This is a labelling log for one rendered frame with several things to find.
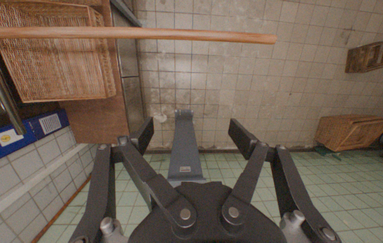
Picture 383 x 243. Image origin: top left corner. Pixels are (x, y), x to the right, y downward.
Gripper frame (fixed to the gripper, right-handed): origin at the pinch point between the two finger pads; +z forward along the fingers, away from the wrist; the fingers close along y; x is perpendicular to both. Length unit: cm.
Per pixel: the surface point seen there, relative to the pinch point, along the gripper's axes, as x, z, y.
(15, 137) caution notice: -32, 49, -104
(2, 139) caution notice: -31, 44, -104
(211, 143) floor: -98, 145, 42
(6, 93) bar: -2, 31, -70
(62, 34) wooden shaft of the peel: 17, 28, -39
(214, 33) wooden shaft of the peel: 19.3, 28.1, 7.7
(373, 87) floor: -3, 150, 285
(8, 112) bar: -9, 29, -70
